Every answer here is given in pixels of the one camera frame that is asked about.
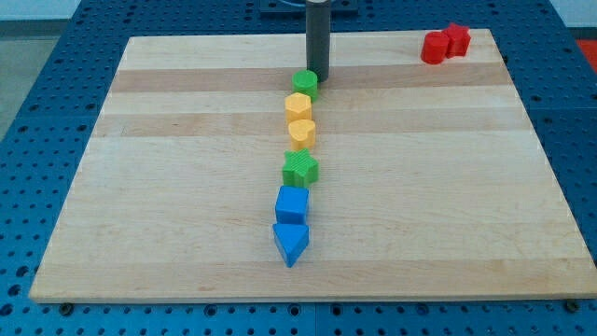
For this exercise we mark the green circle block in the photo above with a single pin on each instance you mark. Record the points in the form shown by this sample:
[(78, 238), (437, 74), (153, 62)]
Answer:
[(306, 82)]

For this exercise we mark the red circle block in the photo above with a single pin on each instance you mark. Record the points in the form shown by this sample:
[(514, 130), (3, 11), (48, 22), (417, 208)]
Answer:
[(435, 46)]

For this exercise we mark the green star block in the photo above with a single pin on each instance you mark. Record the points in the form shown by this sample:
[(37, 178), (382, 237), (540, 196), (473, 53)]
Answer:
[(301, 169)]

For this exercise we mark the yellow heart block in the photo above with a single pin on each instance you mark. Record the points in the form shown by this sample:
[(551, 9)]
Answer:
[(302, 134)]

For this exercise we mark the blue cube block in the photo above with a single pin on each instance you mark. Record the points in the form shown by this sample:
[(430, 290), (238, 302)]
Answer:
[(292, 205)]

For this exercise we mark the yellow hexagon block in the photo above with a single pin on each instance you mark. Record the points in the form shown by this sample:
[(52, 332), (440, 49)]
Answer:
[(298, 106)]

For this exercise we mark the blue triangle block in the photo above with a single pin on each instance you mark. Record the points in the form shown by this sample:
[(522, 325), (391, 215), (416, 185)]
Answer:
[(291, 240)]

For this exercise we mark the light wooden board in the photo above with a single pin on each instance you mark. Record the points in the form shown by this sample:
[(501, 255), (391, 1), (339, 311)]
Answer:
[(433, 185)]

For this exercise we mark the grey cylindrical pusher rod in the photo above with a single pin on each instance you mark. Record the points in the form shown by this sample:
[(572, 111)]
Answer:
[(318, 24)]

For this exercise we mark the red star block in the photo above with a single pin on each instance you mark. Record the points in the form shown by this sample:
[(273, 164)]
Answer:
[(459, 40)]

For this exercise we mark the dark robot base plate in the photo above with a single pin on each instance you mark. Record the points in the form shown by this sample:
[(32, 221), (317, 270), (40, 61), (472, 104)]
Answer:
[(298, 6)]

